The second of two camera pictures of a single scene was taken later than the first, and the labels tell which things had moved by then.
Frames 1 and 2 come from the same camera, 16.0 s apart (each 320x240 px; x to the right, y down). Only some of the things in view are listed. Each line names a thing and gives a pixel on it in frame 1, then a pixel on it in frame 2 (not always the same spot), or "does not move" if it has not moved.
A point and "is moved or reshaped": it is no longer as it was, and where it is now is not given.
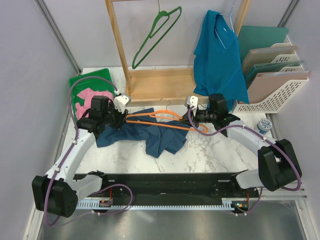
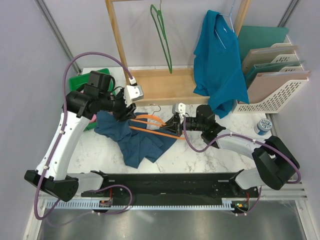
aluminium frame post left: (49, 19) does not move
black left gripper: (121, 117) → (126, 113)
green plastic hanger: (162, 13) → (160, 16)
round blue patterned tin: (264, 125) does not move
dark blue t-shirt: (144, 132) is moved or reshaped
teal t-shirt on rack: (218, 67) does not move
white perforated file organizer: (276, 103) does not move
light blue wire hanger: (227, 15) does not move
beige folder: (264, 56) does not move
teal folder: (251, 37) does not move
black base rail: (188, 187) does not move
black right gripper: (185, 118) → (174, 124)
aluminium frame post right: (292, 5) does not move
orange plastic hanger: (202, 128) is moved or reshaped
